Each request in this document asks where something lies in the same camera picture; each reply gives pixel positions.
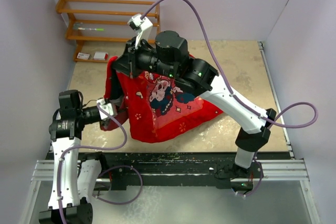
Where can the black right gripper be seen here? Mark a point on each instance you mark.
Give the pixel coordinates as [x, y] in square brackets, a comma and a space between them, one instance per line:
[127, 62]

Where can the red printed pillowcase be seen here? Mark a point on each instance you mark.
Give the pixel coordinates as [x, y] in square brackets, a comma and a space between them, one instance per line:
[156, 109]

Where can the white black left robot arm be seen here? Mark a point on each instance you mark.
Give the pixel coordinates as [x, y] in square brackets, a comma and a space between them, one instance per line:
[73, 179]

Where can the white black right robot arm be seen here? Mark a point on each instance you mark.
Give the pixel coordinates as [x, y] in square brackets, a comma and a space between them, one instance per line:
[170, 58]

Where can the white red small box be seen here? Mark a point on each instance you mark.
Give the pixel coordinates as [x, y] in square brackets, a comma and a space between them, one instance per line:
[99, 55]

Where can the red white card box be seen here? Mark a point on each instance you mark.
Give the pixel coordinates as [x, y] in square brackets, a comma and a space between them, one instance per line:
[83, 56]

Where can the green white pen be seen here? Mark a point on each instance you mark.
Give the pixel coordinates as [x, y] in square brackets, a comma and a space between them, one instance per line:
[78, 26]

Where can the wooden shelf rack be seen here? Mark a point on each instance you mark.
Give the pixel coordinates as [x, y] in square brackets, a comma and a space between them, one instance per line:
[94, 18]

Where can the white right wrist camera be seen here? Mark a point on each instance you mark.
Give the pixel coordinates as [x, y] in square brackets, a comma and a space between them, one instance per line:
[142, 26]

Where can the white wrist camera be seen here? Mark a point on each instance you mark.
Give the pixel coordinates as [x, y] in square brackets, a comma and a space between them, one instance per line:
[107, 107]
[142, 26]

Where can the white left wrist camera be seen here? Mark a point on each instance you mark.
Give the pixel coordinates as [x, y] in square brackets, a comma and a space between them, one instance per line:
[107, 107]

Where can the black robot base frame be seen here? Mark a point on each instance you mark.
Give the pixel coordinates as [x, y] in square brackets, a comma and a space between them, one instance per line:
[200, 169]

